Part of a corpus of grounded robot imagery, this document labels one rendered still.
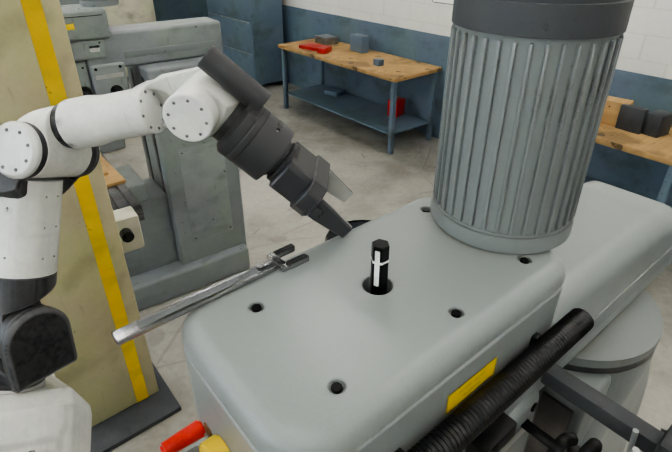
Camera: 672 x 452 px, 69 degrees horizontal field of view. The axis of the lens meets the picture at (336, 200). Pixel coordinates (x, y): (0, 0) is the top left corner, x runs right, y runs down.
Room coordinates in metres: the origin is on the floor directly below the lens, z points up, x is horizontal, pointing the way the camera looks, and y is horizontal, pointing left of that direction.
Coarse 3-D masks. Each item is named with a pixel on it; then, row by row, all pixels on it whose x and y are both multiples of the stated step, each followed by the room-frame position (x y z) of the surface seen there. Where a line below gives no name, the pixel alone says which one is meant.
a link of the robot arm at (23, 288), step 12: (48, 276) 0.59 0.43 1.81; (0, 288) 0.55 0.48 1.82; (12, 288) 0.55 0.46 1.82; (24, 288) 0.56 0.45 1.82; (36, 288) 0.57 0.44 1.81; (48, 288) 0.58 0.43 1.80; (0, 300) 0.54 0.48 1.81; (12, 300) 0.55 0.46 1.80; (24, 300) 0.55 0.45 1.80; (36, 300) 0.56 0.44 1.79; (0, 312) 0.54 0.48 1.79; (12, 312) 0.54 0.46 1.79; (0, 324) 0.53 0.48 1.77; (0, 336) 0.51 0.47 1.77
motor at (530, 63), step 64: (512, 0) 0.56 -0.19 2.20; (576, 0) 0.54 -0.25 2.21; (448, 64) 0.65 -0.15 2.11; (512, 64) 0.55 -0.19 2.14; (576, 64) 0.53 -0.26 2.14; (448, 128) 0.62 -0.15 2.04; (512, 128) 0.55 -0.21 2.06; (576, 128) 0.55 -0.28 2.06; (448, 192) 0.60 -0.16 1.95; (512, 192) 0.54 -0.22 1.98; (576, 192) 0.57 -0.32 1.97
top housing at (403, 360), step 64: (320, 256) 0.53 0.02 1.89; (448, 256) 0.53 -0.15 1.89; (512, 256) 0.53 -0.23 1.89; (192, 320) 0.41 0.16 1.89; (256, 320) 0.41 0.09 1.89; (320, 320) 0.41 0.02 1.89; (384, 320) 0.41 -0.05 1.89; (448, 320) 0.41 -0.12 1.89; (512, 320) 0.43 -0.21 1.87; (192, 384) 0.39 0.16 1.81; (256, 384) 0.32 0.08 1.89; (320, 384) 0.32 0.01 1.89; (384, 384) 0.33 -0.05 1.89; (448, 384) 0.36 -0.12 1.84; (256, 448) 0.28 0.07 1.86; (320, 448) 0.27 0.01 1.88; (384, 448) 0.30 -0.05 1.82
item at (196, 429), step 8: (192, 424) 0.41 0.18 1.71; (200, 424) 0.41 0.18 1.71; (184, 432) 0.40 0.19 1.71; (192, 432) 0.40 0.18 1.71; (200, 432) 0.41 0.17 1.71; (168, 440) 0.39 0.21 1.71; (176, 440) 0.39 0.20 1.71; (184, 440) 0.39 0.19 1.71; (192, 440) 0.40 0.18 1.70; (160, 448) 0.38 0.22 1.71; (168, 448) 0.38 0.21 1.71; (176, 448) 0.39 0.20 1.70
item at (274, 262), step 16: (272, 256) 0.52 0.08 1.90; (304, 256) 0.52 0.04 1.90; (240, 272) 0.49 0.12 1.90; (256, 272) 0.49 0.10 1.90; (208, 288) 0.46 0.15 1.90; (224, 288) 0.46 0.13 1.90; (176, 304) 0.43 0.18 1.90; (192, 304) 0.43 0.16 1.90; (144, 320) 0.40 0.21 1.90; (160, 320) 0.40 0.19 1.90; (112, 336) 0.38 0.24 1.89; (128, 336) 0.38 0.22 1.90
